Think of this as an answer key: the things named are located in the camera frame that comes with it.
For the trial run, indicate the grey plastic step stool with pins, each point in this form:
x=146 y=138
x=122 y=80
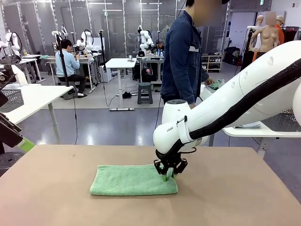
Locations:
x=10 y=160
x=144 y=93

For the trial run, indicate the clothes rack with garments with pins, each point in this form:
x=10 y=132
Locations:
x=291 y=33

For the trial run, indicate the seated person in cap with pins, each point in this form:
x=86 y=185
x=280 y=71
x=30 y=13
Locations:
x=160 y=46

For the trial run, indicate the steel tread plate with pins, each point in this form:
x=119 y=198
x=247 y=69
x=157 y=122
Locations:
x=282 y=122

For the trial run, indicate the pale green cloth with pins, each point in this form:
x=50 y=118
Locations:
x=216 y=85

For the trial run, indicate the black computer tower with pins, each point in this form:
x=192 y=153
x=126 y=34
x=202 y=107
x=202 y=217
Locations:
x=147 y=73

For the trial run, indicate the white side table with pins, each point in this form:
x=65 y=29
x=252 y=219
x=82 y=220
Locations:
x=270 y=133

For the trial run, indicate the wooden shoe rack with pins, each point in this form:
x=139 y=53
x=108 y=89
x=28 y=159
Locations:
x=212 y=63

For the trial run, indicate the grey perforated metal basket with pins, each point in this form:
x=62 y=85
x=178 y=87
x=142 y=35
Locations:
x=11 y=99

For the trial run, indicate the white desk with robot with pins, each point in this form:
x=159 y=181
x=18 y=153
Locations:
x=84 y=58

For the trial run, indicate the seated person light blue shirt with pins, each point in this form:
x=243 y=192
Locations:
x=67 y=63

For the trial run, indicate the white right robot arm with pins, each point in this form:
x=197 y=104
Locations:
x=211 y=110

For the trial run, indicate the white work table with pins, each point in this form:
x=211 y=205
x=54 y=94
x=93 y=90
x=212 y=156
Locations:
x=40 y=99

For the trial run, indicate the person's right hand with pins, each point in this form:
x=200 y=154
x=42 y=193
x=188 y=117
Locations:
x=208 y=82

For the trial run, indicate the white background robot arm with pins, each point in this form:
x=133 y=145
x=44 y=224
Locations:
x=85 y=42
x=62 y=31
x=145 y=40
x=14 y=42

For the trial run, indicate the black tripod stand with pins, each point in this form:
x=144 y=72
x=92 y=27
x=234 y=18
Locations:
x=62 y=58
x=102 y=51

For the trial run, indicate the green terry towel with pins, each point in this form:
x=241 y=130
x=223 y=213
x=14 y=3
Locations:
x=131 y=181

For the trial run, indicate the black sneakers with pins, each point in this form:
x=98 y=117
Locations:
x=127 y=95

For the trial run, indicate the white desk with bottles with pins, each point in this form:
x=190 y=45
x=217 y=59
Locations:
x=148 y=57

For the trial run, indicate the bare beige mannequin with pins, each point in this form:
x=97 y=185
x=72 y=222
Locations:
x=265 y=37

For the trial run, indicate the mannequin in orange shirt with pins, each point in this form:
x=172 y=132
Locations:
x=280 y=30

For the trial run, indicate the black bag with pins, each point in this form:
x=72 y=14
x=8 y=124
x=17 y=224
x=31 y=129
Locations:
x=232 y=56

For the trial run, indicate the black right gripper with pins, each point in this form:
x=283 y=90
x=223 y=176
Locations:
x=170 y=159

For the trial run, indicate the person's right forearm denim sleeve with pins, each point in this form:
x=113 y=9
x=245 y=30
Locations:
x=202 y=70

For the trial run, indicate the person in denim jacket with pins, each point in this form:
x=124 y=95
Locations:
x=181 y=58

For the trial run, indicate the white standing desk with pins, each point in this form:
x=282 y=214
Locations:
x=121 y=63

